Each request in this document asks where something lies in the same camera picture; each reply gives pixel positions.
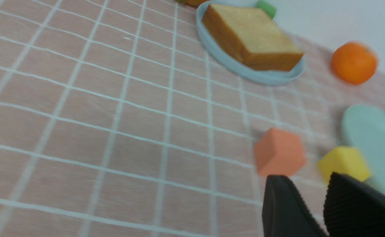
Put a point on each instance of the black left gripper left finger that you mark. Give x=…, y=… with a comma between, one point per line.
x=284, y=212

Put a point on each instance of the pink checkered tablecloth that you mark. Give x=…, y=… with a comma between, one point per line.
x=115, y=122

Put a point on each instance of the mint green plate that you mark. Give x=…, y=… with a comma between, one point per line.
x=363, y=127

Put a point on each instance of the toast slice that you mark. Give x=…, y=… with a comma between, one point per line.
x=251, y=37

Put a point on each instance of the yellow foam cube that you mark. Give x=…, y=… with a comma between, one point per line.
x=344, y=160

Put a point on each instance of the orange mandarin fruit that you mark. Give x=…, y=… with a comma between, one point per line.
x=354, y=62

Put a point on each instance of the orange foam cube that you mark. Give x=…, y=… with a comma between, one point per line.
x=279, y=152

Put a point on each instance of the light blue plate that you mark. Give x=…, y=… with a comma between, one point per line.
x=271, y=78

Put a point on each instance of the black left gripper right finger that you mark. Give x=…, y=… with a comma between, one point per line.
x=353, y=208

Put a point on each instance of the green foam cube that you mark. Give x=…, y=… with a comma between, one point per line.
x=267, y=7

